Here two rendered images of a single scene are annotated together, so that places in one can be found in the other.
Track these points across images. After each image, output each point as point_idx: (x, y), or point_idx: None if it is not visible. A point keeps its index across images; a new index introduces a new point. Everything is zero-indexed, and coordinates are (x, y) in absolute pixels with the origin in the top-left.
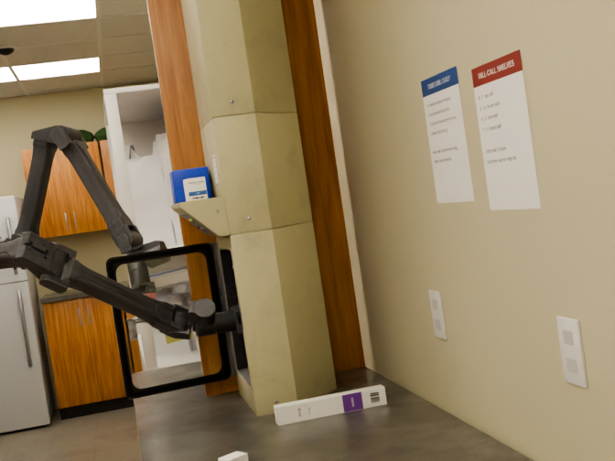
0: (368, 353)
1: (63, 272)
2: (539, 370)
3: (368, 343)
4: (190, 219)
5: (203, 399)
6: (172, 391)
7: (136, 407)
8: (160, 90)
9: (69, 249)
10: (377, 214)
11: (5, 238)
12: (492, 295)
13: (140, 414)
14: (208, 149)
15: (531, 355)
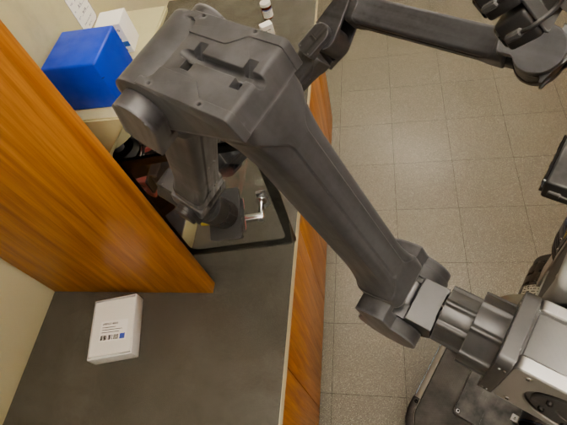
0: (35, 297)
1: (320, 57)
2: (128, 6)
3: (30, 287)
4: None
5: (221, 271)
6: (238, 343)
7: (288, 293)
8: None
9: (305, 35)
10: None
11: (452, 301)
12: None
13: (288, 255)
14: (40, 7)
15: (123, 3)
